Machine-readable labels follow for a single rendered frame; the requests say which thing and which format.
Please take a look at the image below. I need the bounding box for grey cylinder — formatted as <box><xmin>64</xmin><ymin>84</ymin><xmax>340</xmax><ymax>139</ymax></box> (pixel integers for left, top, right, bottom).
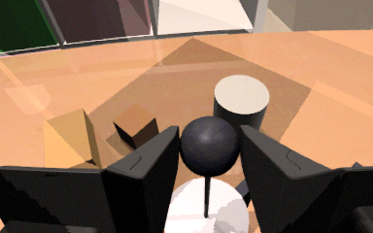
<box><xmin>213</xmin><ymin>75</ymin><xmax>269</xmax><ymax>136</ymax></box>

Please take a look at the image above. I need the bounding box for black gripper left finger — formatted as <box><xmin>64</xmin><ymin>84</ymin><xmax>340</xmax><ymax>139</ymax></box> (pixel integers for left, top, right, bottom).
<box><xmin>0</xmin><ymin>125</ymin><xmax>180</xmax><ymax>233</ymax></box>

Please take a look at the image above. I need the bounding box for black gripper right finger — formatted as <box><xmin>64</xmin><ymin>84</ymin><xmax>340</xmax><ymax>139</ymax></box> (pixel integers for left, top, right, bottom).
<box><xmin>239</xmin><ymin>125</ymin><xmax>373</xmax><ymax>233</ymax></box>

